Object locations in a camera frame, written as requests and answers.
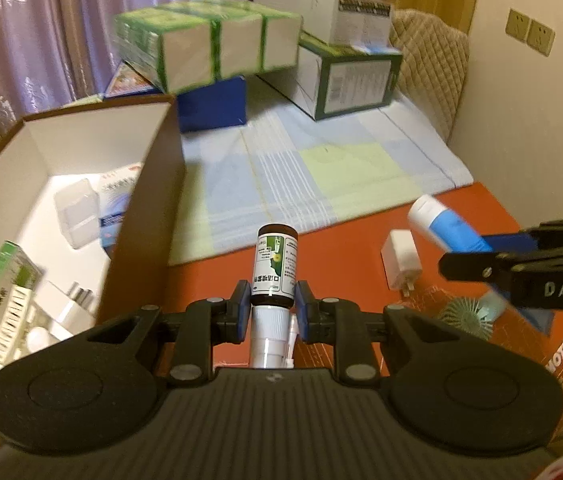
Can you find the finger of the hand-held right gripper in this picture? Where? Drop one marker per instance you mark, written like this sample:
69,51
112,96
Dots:
476,265
511,242

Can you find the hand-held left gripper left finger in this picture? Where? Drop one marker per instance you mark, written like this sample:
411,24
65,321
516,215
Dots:
241,310

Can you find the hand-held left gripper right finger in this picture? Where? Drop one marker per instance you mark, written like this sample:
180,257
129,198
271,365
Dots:
304,310

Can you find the blue white tube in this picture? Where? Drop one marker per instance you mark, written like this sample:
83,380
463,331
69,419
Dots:
454,230

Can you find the brown spray bottle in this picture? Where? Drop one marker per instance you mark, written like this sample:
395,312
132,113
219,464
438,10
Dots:
274,265

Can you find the brown cardboard box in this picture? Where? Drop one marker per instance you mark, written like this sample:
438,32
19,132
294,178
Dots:
146,240

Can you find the blue white medicine box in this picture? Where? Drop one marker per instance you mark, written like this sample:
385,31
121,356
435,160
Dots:
116,195

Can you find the white power adapter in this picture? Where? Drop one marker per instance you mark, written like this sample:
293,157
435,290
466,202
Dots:
64,310
401,260

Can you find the clear plastic box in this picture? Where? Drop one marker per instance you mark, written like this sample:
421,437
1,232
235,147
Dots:
79,215

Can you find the mint handheld fan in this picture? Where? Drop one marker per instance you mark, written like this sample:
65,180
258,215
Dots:
464,316

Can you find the orange red mat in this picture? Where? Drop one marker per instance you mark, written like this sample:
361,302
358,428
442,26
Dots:
356,260

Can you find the checked pale blanket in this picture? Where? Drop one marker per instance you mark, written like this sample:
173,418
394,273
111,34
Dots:
311,170

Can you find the beige quilted chair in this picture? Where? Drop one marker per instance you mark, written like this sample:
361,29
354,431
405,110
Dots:
431,70

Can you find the dark green large box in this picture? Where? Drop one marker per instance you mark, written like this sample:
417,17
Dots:
356,80

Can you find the green white carton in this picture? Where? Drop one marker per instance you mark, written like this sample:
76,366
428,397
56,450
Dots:
186,60
239,50
281,42

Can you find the colourful printed box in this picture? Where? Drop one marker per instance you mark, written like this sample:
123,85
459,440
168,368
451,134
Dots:
129,80

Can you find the white labelled box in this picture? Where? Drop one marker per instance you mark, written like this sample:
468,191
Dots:
361,25

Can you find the purple curtain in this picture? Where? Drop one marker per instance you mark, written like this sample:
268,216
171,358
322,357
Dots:
36,25

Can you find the beige wall socket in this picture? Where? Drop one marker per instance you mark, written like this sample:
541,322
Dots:
518,25
541,37

